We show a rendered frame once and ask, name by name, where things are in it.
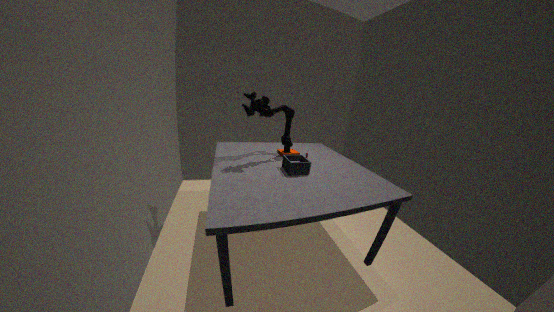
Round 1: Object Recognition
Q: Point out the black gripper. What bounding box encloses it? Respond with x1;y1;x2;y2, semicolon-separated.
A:
242;91;260;117

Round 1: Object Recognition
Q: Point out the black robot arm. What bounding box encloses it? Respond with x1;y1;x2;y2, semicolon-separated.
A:
255;96;295;153

